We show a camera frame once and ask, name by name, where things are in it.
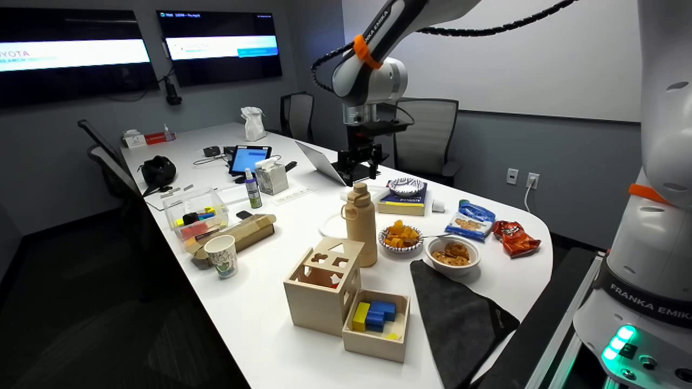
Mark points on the blue snack bag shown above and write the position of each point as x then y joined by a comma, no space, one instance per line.
472,221

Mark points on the small white container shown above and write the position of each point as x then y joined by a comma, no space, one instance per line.
436,206

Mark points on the white bowl of pasta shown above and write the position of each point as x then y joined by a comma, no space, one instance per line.
453,252

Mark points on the wall monitor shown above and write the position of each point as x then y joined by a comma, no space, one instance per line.
53,54
219,46

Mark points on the black bag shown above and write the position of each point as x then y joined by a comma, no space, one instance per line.
158,172

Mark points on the orange chip bag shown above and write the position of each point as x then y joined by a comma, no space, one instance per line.
514,239

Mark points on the paper cup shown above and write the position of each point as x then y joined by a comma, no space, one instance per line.
220,252

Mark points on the patterned paper bowl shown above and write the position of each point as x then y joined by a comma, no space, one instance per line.
405,187

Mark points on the white tissue box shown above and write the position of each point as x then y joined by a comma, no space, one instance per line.
270,176

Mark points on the white plate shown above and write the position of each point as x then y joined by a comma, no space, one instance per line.
334,227

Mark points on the blue and yellow box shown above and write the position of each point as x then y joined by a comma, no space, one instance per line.
405,206

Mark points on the tan thermos bottle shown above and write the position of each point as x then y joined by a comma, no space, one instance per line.
359,221

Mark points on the black cloth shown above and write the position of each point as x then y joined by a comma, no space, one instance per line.
461,327

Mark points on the small spray bottle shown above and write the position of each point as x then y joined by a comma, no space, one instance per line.
251,191

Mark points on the white plastic bag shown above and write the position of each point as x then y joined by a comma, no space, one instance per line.
253,121

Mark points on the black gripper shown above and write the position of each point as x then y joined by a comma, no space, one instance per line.
361,155

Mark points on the blue tablet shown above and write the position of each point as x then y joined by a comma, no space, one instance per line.
247,155

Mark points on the clear plastic bin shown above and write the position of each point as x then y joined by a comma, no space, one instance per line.
193,215

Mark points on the red and white box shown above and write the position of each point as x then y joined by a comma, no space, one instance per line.
133,138

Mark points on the bowl of orange food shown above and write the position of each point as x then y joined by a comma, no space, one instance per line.
400,237

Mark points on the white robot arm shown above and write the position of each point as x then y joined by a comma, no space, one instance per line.
575,58

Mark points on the wooden tray with blocks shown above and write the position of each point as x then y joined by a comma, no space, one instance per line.
377,324

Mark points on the wooden shape sorter box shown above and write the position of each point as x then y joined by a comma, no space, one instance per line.
323,285

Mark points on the black office chair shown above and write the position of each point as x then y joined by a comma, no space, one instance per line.
112,171
421,147
296,110

